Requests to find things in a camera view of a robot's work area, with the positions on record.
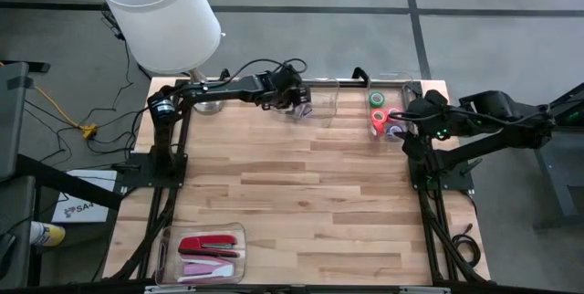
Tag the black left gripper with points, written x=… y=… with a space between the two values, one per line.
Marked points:
x=287 y=88

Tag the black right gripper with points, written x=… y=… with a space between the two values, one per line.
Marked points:
x=431 y=116

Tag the purple tape roll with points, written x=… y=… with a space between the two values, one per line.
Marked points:
x=389 y=131

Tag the orange tape roll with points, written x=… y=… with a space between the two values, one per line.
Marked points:
x=377 y=129

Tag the pink tape roll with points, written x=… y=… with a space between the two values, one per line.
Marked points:
x=390 y=112

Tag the red tape roll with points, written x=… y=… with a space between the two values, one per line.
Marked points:
x=373 y=115

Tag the green tape roll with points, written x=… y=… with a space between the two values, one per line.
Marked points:
x=372 y=99

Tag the red stapler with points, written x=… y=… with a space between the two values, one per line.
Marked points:
x=205 y=243

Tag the pink stapler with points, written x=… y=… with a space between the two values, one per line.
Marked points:
x=205 y=269

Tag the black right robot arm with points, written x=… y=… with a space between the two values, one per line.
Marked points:
x=502 y=111

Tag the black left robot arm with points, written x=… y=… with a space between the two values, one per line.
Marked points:
x=219 y=88

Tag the clear plastic bin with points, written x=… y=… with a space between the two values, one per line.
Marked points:
x=392 y=84
x=165 y=262
x=326 y=102

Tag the black clamp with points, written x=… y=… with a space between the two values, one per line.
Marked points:
x=360 y=75
x=223 y=75

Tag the silver table lamp white shade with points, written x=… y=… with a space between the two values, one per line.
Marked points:
x=159 y=15

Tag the dark grey metal cart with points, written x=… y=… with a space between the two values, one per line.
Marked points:
x=559 y=193

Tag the black power adapter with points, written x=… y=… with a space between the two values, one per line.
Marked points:
x=115 y=30

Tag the white printed sign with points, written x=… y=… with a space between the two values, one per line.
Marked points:
x=84 y=209

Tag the black diagonal beam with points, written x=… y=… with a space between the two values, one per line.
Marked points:
x=68 y=184

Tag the dark grey case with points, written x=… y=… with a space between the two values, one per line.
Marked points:
x=11 y=120
x=16 y=212

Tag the yellow and white can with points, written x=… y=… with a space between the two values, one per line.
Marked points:
x=48 y=234

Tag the black aluminium frame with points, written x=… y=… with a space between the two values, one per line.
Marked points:
x=344 y=83

